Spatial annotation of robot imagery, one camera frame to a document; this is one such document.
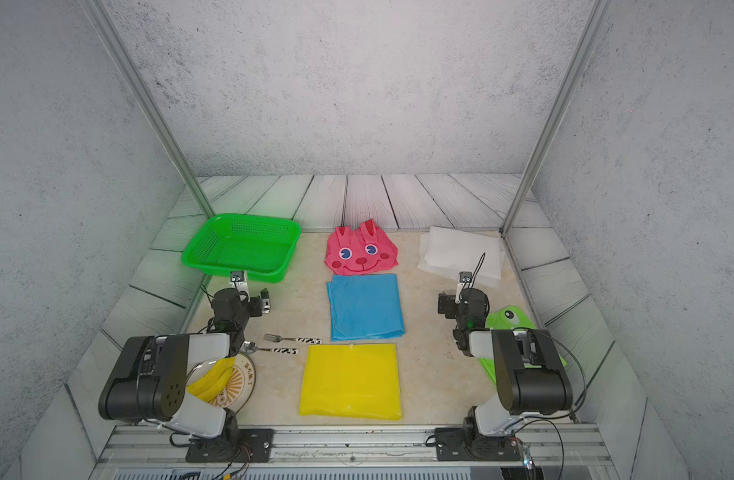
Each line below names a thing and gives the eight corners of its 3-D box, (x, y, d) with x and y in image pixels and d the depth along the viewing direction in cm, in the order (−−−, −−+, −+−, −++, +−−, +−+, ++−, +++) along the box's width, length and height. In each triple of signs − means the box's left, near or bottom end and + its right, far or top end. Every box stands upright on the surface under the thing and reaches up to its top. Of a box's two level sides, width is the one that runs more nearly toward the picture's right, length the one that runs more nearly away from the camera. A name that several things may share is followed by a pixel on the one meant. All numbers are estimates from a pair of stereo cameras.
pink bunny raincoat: (324, 274, 109) (323, 270, 108) (331, 224, 126) (330, 220, 125) (398, 274, 109) (398, 270, 108) (395, 224, 126) (395, 220, 125)
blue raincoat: (322, 340, 93) (321, 336, 91) (330, 278, 108) (329, 274, 106) (403, 340, 93) (404, 336, 91) (399, 278, 108) (399, 274, 106)
